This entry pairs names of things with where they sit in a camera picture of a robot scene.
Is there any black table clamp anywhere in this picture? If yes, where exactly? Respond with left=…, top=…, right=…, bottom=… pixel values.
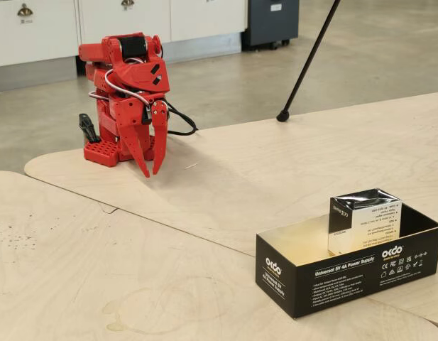
left=78, top=112, right=100, bottom=144

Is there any white cabinet door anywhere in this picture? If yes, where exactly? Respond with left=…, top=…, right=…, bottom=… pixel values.
left=170, top=0, right=248, bottom=43
left=0, top=0, right=80, bottom=68
left=79, top=0, right=172, bottom=45

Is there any black tripod leg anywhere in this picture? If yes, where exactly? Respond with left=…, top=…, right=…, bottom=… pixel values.
left=276, top=0, right=342, bottom=123

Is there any large black yellow open box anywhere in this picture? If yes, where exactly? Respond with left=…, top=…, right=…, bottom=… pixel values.
left=255, top=202, right=438, bottom=320

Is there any looped black cable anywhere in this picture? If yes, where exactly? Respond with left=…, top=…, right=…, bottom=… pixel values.
left=165, top=102, right=199, bottom=136

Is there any white servo cable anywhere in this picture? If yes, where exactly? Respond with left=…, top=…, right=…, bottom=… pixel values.
left=89, top=67, right=152, bottom=107

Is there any small black white box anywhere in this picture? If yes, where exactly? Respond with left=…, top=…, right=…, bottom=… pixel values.
left=327, top=188, right=403, bottom=257

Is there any dark grey wheeled cabinet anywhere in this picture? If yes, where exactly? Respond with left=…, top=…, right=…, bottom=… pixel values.
left=241, top=0, right=300, bottom=51

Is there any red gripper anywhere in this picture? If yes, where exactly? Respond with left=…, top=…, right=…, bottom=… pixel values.
left=109, top=58, right=171, bottom=179

